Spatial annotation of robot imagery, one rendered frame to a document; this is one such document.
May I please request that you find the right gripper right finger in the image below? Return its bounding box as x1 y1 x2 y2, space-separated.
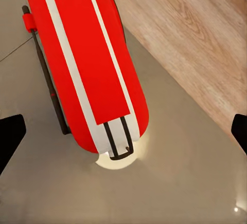
231 114 247 154

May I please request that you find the radio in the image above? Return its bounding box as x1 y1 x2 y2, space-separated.
22 0 149 161

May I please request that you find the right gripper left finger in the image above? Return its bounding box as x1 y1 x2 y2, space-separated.
0 114 26 175

